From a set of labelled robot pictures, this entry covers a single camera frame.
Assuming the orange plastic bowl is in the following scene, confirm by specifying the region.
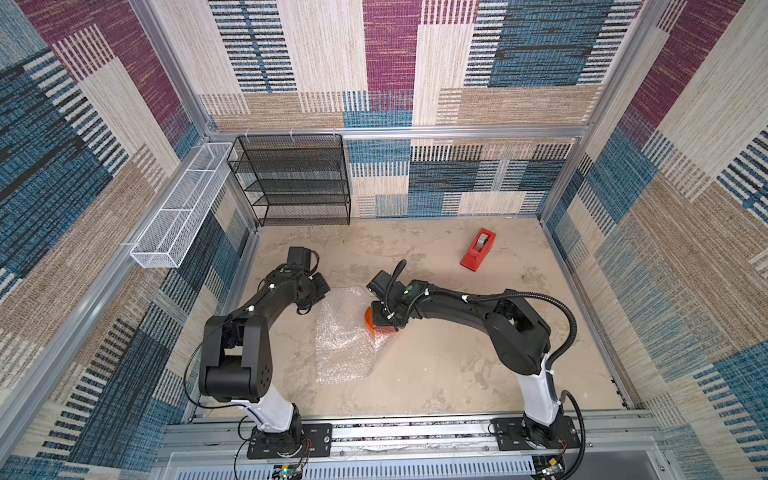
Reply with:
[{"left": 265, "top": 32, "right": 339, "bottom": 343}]
[{"left": 365, "top": 307, "right": 384, "bottom": 335}]

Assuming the clear bubble wrap sheet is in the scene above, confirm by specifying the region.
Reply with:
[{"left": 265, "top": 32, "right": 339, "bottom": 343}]
[{"left": 315, "top": 286, "right": 395, "bottom": 384}]

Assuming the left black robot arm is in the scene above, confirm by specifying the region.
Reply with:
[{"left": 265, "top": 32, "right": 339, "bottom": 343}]
[{"left": 198, "top": 266, "right": 330, "bottom": 434}]

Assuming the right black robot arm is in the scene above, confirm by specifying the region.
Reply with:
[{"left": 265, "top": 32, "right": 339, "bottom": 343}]
[{"left": 367, "top": 279, "right": 578, "bottom": 428}]

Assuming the red tape dispenser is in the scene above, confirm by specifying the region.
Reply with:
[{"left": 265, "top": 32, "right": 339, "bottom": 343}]
[{"left": 460, "top": 228, "right": 496, "bottom": 271}]

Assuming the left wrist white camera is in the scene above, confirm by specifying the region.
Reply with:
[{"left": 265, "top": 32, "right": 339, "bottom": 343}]
[{"left": 286, "top": 246, "right": 314, "bottom": 275}]

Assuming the black wire mesh shelf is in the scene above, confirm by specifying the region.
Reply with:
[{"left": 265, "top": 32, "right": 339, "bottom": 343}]
[{"left": 229, "top": 134, "right": 351, "bottom": 227}]

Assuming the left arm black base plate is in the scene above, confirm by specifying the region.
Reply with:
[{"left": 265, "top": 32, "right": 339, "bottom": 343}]
[{"left": 246, "top": 423, "right": 333, "bottom": 460}]

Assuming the white wire mesh basket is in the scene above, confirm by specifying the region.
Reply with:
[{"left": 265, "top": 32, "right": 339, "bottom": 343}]
[{"left": 130, "top": 142, "right": 232, "bottom": 269}]

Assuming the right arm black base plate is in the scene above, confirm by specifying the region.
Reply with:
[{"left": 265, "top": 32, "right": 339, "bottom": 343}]
[{"left": 489, "top": 415, "right": 582, "bottom": 451}]

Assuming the black corrugated cable conduit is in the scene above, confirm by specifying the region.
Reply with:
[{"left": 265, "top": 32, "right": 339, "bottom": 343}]
[{"left": 467, "top": 290, "right": 578, "bottom": 370}]

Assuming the aluminium mounting rail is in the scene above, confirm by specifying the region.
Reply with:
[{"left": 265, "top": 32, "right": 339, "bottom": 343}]
[{"left": 150, "top": 410, "right": 684, "bottom": 479}]

